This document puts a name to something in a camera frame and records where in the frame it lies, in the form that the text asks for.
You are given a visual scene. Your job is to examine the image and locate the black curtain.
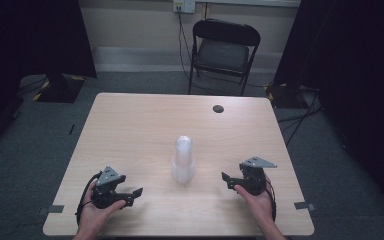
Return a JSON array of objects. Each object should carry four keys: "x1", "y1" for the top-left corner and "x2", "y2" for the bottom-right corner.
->
[
  {"x1": 273, "y1": 0, "x2": 384, "y2": 224},
  {"x1": 0, "y1": 0, "x2": 98, "y2": 158}
]

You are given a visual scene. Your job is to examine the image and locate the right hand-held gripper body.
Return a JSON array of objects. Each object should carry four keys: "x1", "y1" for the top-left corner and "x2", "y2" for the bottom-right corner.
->
[{"x1": 239, "y1": 156, "x2": 278, "y2": 197}]

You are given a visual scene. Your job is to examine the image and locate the left hand-held gripper cable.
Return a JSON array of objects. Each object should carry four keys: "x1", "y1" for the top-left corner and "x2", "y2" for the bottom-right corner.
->
[{"x1": 75, "y1": 171, "x2": 104, "y2": 227}]

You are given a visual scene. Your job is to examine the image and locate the grey tape strip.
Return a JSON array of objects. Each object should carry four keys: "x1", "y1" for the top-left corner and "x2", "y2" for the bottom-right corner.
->
[
  {"x1": 293, "y1": 201, "x2": 317, "y2": 212},
  {"x1": 37, "y1": 204, "x2": 65, "y2": 216}
]

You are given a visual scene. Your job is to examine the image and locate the stack of clear plastic cups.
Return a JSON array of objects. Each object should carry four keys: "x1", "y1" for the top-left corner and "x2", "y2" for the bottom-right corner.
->
[{"x1": 171, "y1": 134, "x2": 195, "y2": 185}]

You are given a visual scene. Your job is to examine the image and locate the hand-held gripper cable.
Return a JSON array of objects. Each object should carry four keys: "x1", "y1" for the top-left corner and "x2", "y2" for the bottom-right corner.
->
[
  {"x1": 263, "y1": 178, "x2": 278, "y2": 222},
  {"x1": 75, "y1": 171, "x2": 104, "y2": 227}
]

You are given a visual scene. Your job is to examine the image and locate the person's right hand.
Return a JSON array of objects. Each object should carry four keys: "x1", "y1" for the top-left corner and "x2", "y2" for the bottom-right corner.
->
[{"x1": 233, "y1": 175, "x2": 276, "y2": 228}]

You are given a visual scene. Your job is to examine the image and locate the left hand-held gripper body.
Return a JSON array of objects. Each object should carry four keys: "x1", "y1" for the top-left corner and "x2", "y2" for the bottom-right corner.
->
[{"x1": 91, "y1": 165, "x2": 130, "y2": 210}]

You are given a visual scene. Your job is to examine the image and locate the right hand-held gripper cable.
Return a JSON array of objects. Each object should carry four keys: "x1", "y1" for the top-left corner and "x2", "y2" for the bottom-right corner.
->
[{"x1": 263, "y1": 178, "x2": 278, "y2": 222}]

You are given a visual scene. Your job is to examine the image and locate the black folding chair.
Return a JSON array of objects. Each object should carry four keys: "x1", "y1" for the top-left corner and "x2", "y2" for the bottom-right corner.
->
[{"x1": 187, "y1": 18, "x2": 262, "y2": 97}]

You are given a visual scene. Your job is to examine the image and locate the black floor cables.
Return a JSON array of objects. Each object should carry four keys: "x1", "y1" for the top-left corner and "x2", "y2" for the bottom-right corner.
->
[{"x1": 277, "y1": 87, "x2": 324, "y2": 148}]

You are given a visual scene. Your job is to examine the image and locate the white wall outlet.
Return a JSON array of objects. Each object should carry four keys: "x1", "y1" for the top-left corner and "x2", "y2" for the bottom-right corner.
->
[{"x1": 172, "y1": 0, "x2": 197, "y2": 15}]

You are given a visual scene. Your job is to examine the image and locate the person's left hand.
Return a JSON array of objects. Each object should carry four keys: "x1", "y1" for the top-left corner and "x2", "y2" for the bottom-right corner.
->
[{"x1": 77, "y1": 179, "x2": 128, "y2": 234}]

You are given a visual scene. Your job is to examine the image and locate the black stand base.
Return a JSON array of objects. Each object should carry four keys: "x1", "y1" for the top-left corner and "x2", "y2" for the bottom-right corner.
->
[
  {"x1": 265, "y1": 82, "x2": 318, "y2": 110},
  {"x1": 32, "y1": 73, "x2": 87, "y2": 104}
]

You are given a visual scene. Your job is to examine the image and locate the black wall outlet cable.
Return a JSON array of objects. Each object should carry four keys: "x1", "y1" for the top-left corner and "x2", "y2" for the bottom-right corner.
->
[{"x1": 176, "y1": 5, "x2": 194, "y2": 81}]

